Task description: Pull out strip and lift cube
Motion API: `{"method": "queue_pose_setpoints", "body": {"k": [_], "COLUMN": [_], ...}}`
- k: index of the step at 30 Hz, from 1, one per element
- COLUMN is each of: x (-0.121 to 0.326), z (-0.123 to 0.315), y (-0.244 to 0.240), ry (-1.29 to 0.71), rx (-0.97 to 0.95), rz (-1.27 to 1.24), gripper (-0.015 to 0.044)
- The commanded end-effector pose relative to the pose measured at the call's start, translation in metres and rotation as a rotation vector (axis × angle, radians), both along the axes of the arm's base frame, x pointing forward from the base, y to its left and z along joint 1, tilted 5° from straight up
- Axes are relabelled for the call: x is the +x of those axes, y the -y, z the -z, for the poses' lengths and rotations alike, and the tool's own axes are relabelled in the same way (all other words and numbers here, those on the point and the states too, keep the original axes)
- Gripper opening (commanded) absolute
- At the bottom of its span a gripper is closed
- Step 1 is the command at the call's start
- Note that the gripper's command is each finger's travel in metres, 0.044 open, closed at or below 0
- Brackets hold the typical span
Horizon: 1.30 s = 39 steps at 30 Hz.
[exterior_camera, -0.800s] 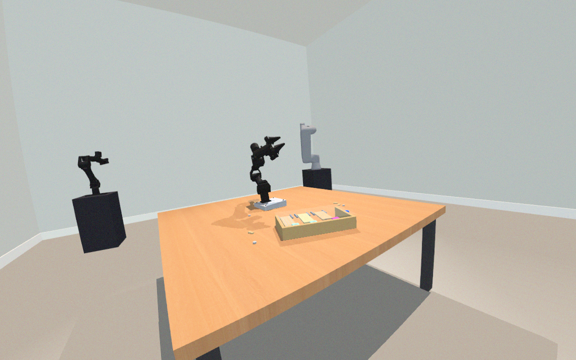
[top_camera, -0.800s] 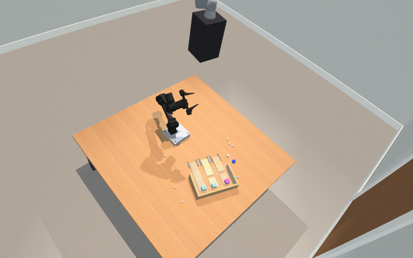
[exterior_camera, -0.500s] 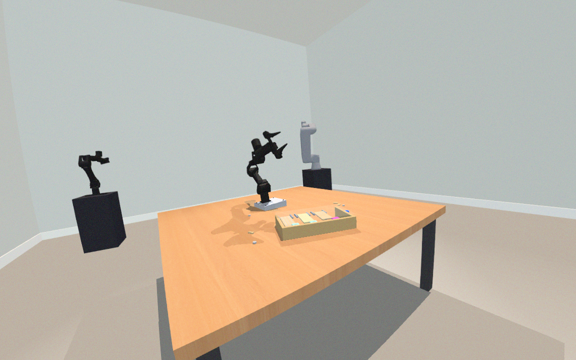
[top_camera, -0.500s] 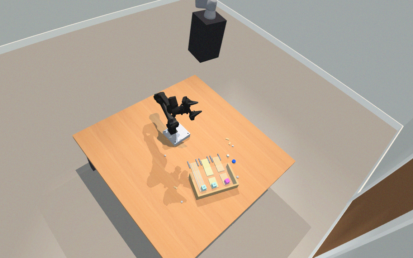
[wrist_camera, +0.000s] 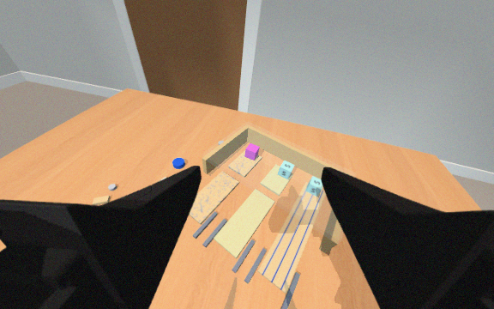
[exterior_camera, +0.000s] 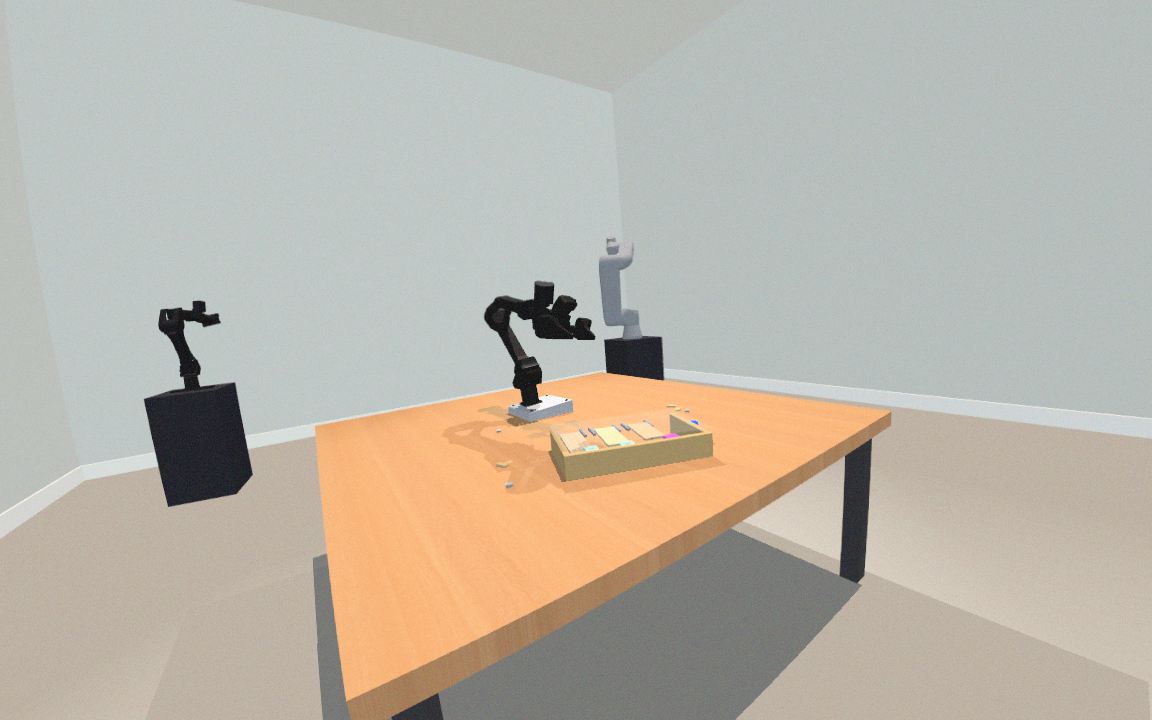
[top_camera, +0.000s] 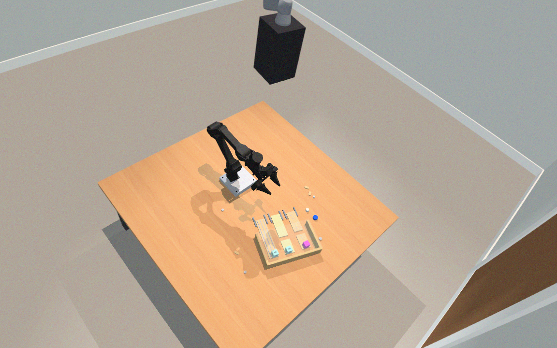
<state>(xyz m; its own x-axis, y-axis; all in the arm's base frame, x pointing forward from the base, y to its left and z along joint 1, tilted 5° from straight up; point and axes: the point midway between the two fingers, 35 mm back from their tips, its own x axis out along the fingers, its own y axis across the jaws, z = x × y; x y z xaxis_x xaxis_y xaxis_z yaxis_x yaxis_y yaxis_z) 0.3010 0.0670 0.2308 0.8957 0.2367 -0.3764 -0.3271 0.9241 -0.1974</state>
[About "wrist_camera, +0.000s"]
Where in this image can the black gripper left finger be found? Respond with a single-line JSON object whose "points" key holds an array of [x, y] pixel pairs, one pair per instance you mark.
{"points": [[128, 242]]}

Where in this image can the blue round button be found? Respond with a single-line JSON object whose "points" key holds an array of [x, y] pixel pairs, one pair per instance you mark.
{"points": [[178, 163]]}

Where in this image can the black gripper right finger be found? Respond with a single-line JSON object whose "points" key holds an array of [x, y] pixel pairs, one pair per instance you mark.
{"points": [[410, 253]]}

